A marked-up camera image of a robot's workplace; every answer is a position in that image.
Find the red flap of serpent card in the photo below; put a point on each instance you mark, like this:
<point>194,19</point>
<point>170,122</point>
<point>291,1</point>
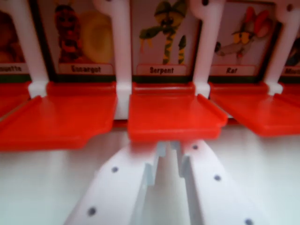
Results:
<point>171,114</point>

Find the red flap of snail card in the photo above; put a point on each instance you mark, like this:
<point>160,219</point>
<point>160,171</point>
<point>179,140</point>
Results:
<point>61,119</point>

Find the red flap of rat card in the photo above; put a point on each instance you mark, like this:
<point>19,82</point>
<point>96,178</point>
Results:
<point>260,110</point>

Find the red and white game board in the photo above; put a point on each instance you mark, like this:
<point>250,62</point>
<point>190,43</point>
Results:
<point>122,47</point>

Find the snail picture card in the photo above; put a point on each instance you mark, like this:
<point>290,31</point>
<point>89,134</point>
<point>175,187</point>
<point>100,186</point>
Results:
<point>79,42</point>

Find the serpent picture card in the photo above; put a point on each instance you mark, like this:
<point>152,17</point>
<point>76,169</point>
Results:
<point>161,42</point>

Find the rat picture card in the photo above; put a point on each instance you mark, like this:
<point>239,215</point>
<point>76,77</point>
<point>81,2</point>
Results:
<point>241,47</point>

